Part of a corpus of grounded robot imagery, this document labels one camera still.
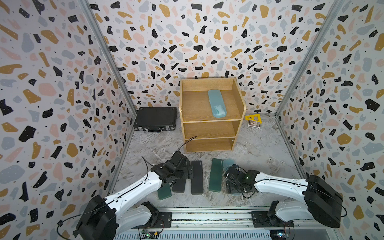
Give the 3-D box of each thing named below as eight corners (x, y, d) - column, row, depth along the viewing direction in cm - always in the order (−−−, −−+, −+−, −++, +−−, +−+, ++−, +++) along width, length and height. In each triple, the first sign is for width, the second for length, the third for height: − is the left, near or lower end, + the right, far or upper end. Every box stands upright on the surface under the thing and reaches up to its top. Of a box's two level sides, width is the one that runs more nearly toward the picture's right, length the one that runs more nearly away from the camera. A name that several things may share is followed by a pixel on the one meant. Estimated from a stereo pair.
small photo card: (247, 126, 117) (248, 124, 115) (248, 122, 120) (249, 119, 118) (259, 128, 116) (260, 126, 114) (259, 124, 119) (260, 122, 117)
